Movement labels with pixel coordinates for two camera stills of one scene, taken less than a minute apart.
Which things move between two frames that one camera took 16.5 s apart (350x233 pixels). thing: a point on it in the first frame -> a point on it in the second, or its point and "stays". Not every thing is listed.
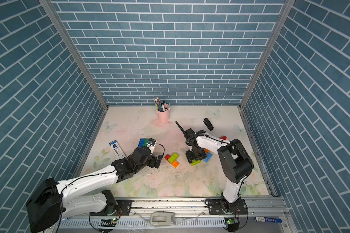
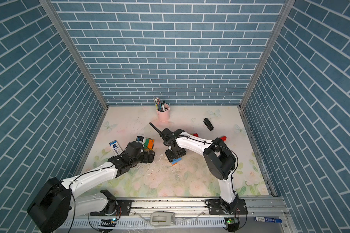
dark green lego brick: x=146 y=141 stays
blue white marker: x=265 y=219 stays
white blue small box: x=118 y=151 stays
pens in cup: x=160 y=107 stays
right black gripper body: x=195 y=154 -> x=171 y=155
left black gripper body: x=150 y=161 -> x=142 y=158
